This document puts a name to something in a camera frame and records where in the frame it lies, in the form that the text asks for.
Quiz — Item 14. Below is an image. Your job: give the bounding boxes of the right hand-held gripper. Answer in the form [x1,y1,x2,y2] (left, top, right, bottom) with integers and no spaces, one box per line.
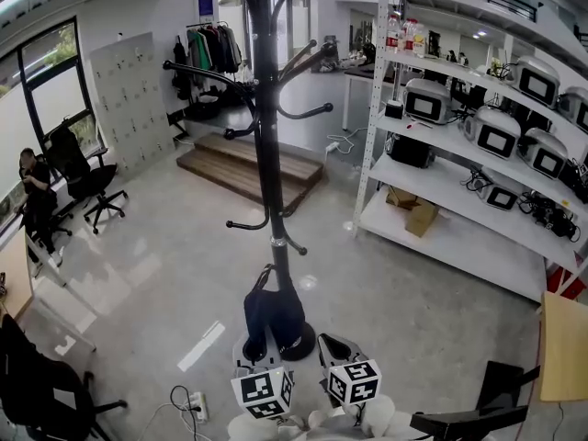
[316,334,382,406]

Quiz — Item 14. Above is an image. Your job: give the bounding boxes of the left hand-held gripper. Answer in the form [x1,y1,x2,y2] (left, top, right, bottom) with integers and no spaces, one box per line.
[230,333,295,421]

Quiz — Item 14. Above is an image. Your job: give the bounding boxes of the dark navy baseball cap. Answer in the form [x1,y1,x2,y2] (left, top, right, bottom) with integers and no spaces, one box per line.
[242,264,308,357]

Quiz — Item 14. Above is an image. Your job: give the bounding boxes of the black coat rack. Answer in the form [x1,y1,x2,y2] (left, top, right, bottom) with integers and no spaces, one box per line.
[163,0,339,362]

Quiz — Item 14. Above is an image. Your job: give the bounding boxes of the person's right forearm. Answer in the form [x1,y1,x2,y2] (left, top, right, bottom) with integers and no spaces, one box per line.
[307,395,414,441]

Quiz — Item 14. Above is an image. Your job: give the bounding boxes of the metal garment rack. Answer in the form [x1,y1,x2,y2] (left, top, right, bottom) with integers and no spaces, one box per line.
[172,20,244,100]

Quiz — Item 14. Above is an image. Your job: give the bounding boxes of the white floor strip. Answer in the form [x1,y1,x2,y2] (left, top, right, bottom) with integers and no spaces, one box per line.
[177,321,226,373]

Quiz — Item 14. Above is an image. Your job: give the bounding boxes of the white power strip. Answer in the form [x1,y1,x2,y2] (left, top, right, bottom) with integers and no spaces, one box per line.
[186,390,210,424]

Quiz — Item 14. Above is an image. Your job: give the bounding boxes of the black flat bar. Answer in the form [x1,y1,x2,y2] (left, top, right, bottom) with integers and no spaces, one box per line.
[411,406,529,441]

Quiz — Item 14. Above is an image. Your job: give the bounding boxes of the tall cardboard box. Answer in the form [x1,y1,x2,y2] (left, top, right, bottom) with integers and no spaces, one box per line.
[404,198,440,238]

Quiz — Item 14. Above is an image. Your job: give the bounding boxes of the flat cardboard box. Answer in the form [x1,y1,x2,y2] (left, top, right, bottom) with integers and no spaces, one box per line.
[385,186,422,210]

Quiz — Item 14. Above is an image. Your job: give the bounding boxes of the dark wooden step platform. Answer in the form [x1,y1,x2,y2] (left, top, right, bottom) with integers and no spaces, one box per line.
[176,131,325,215]

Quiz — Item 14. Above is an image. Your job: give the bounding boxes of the white metal shelving unit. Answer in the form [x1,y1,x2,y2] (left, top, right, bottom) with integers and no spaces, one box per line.
[351,0,588,302]

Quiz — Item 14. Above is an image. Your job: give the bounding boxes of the large black box device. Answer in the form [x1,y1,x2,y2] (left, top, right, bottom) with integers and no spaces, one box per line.
[389,135,433,169]

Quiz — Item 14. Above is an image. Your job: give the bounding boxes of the black office chair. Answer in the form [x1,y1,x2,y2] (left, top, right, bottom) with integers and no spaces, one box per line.
[0,312,129,441]
[47,124,130,236]

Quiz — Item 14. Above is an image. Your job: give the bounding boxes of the red white floor sign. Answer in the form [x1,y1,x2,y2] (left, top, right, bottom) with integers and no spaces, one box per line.
[546,266,587,300]

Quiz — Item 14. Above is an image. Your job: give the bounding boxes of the black metal floor stand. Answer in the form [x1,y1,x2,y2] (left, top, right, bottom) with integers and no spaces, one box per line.
[165,110,189,140]

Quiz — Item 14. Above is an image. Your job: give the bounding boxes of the pile of black bags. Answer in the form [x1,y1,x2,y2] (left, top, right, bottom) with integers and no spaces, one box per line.
[186,85,252,121]

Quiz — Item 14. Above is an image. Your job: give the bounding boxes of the group of grey screen devices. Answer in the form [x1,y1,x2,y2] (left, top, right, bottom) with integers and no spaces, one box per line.
[403,55,588,213]

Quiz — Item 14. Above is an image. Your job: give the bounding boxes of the pale grey locker cabinet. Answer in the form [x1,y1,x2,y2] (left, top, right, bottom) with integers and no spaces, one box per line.
[88,32,176,178]

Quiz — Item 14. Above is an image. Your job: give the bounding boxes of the clear bottle yellow label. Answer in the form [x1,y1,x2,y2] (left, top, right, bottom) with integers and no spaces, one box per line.
[413,20,428,59]

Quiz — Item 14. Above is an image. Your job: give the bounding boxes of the glass entrance door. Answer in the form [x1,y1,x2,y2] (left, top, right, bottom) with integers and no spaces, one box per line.
[215,0,313,73]

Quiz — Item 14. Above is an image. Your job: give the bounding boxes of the black framed window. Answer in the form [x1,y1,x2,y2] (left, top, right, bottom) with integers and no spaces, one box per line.
[0,16,100,229]

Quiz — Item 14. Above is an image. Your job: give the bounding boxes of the black looped cable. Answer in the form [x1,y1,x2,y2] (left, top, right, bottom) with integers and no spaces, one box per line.
[170,385,203,424]

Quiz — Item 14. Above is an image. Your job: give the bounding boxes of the white cable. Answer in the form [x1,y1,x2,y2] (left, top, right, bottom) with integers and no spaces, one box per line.
[137,401,194,441]

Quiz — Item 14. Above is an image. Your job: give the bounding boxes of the white extension socket with cable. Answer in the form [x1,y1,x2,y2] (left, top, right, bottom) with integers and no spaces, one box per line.
[324,129,368,155]

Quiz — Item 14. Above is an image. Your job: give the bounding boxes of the pile of black cables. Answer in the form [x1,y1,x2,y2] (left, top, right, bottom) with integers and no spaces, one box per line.
[518,158,588,243]

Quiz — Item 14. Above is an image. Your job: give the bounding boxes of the desk with white frame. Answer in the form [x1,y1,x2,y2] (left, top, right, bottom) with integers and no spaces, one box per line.
[0,227,97,353]

